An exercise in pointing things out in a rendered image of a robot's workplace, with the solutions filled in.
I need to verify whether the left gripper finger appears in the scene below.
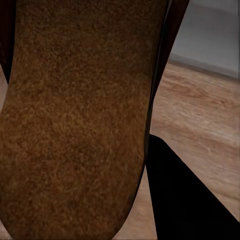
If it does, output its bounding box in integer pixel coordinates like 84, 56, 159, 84
145, 134, 240, 240

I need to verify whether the sandal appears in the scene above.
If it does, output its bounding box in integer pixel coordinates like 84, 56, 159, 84
0, 0, 190, 240

